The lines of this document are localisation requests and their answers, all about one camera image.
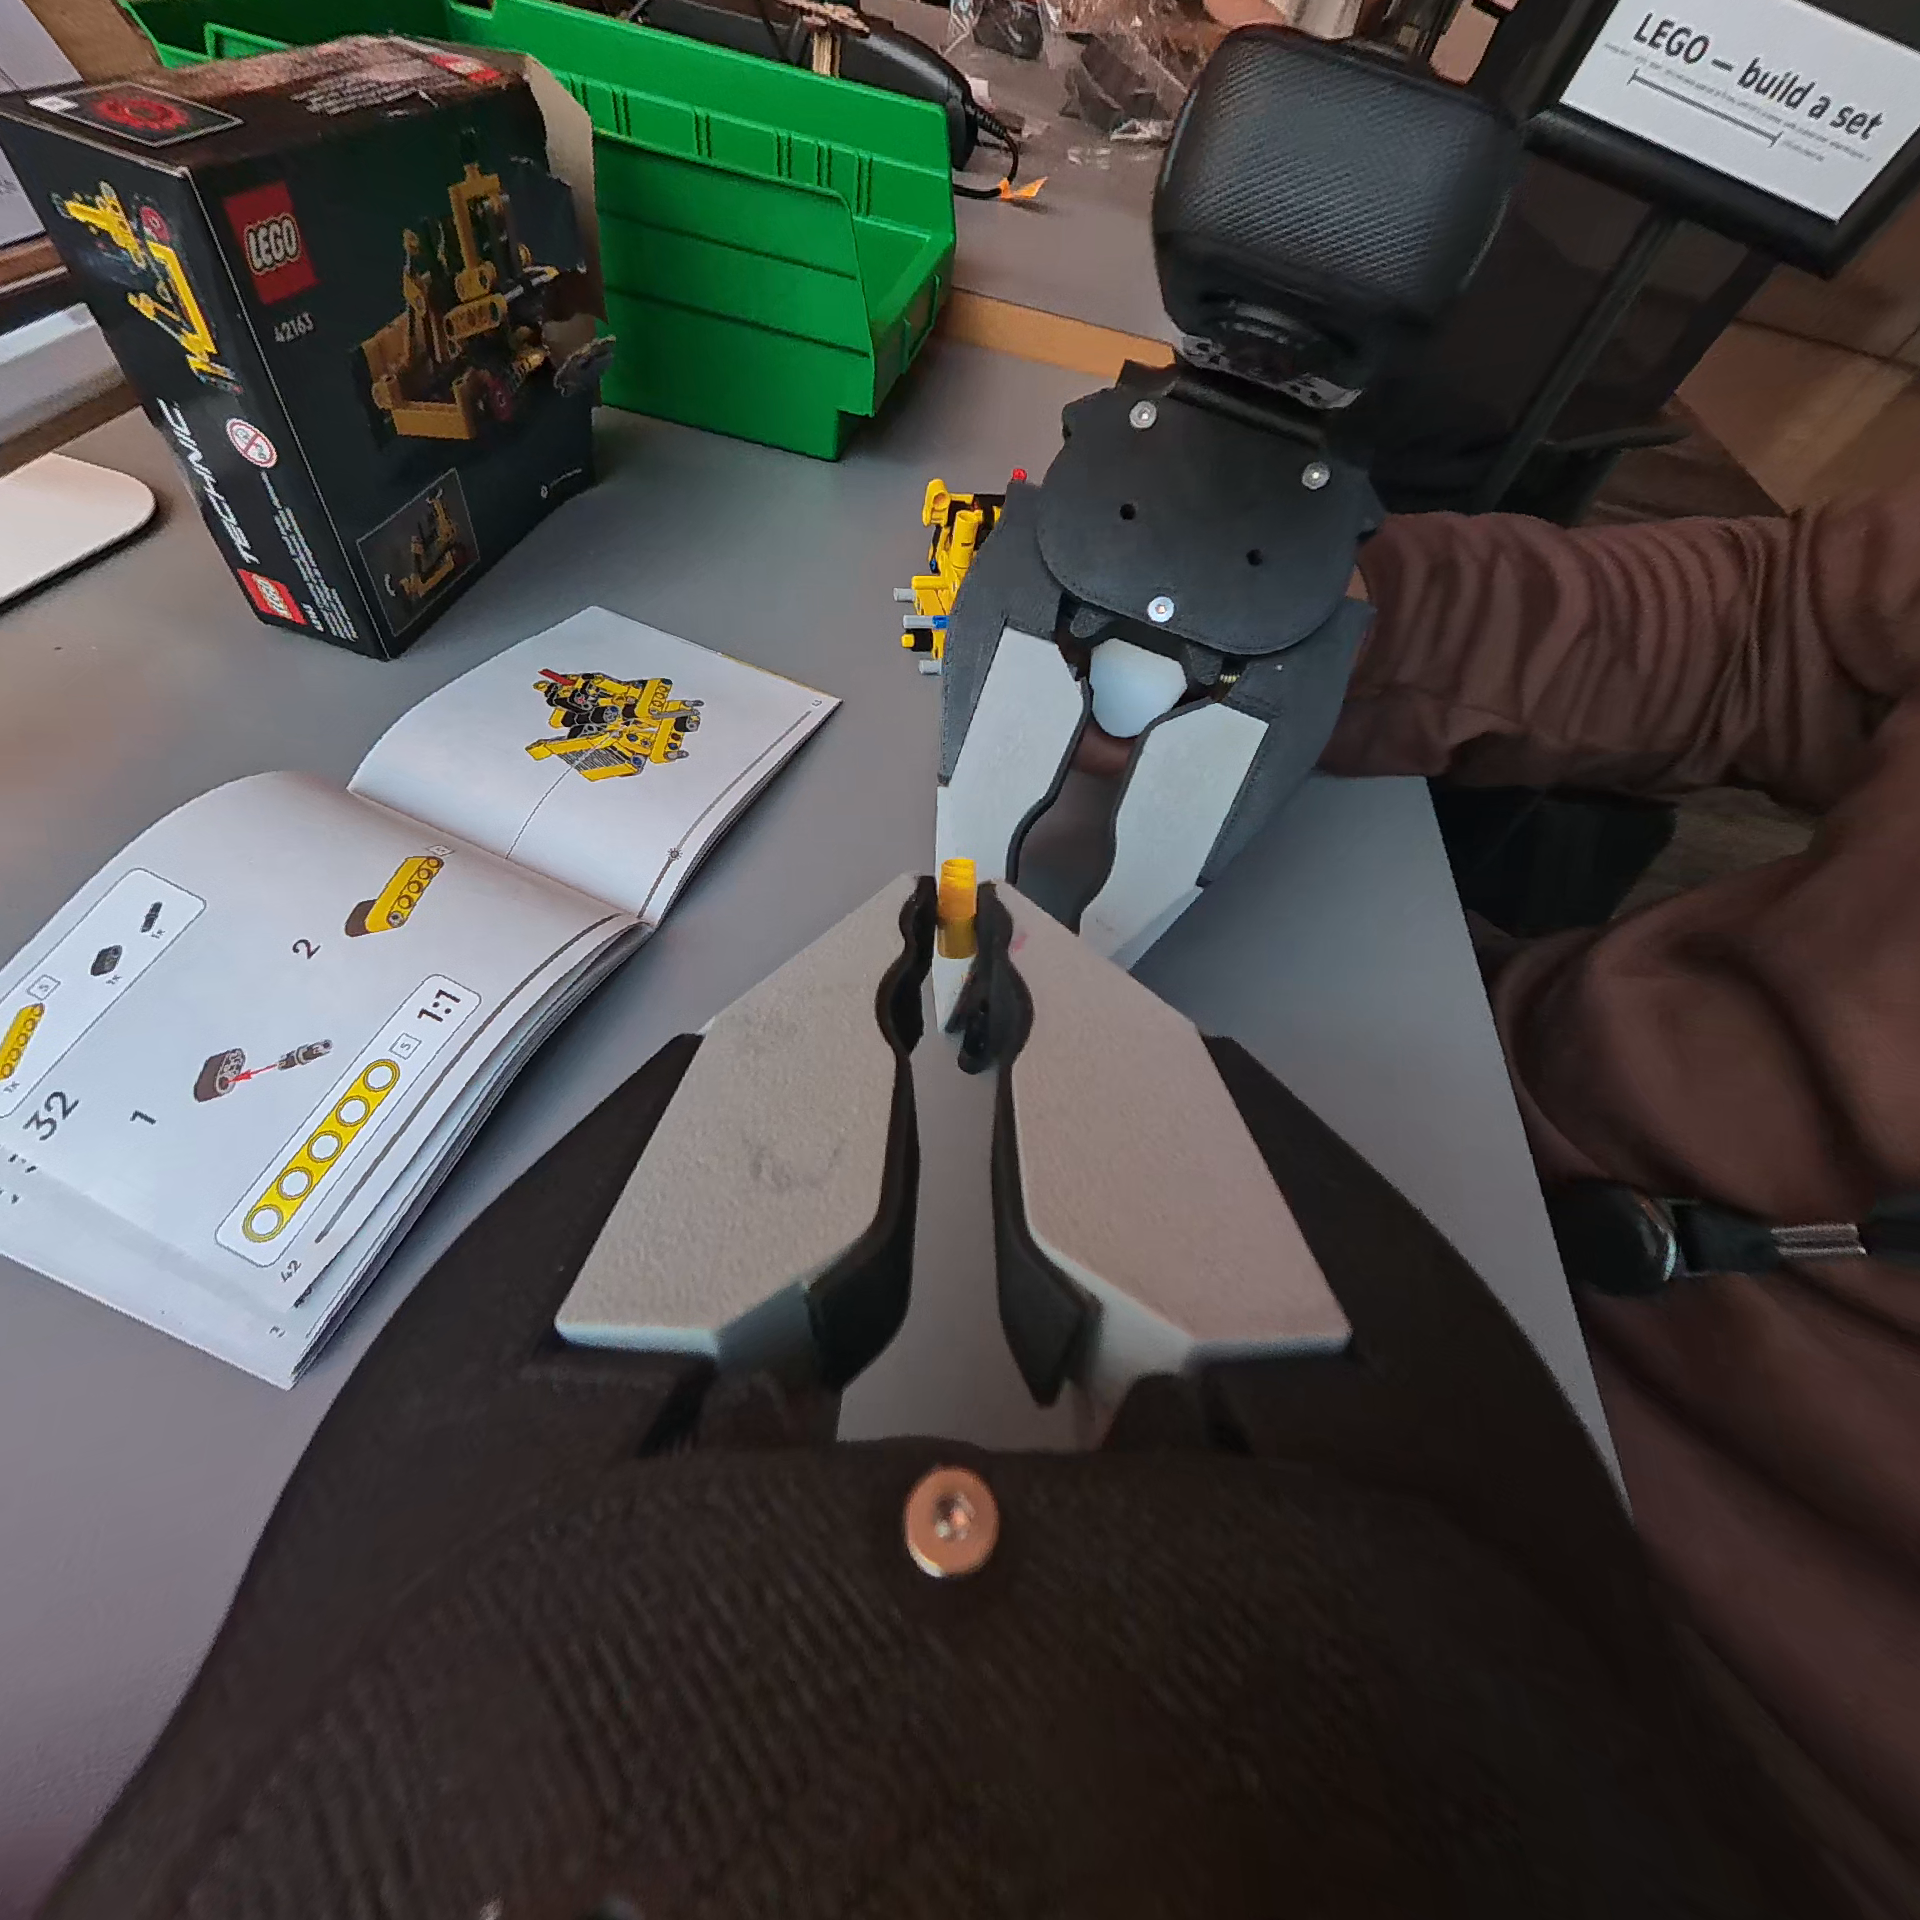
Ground large green plastic bin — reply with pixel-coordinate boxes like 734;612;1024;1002
453;0;959;468

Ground open lego instruction booklet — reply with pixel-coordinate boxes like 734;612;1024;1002
0;601;842;1390

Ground black sign stand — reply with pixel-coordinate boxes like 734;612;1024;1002
1477;0;1920;515

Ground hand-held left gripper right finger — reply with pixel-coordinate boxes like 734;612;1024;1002
959;875;1355;1406

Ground person's right forearm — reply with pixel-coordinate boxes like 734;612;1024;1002
1315;487;1920;786

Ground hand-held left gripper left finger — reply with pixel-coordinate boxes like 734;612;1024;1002
559;875;923;1390

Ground white monitor stand base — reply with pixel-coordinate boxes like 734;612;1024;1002
0;451;157;608

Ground clear plastic bags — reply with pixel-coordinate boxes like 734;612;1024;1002
970;0;1248;139

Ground black lego set box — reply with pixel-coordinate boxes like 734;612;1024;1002
0;35;616;665

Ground white printed sign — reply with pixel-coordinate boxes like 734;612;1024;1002
1558;0;1920;225

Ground partly built yellow lego model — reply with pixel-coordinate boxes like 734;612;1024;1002
898;477;1006;666

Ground person's brown clothed torso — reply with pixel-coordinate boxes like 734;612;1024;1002
1477;779;1920;1920

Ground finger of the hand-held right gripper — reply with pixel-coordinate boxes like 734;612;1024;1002
1073;697;1271;969
930;620;1094;1038

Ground black cord with metal end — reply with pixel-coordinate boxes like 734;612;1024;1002
1551;1175;1920;1294

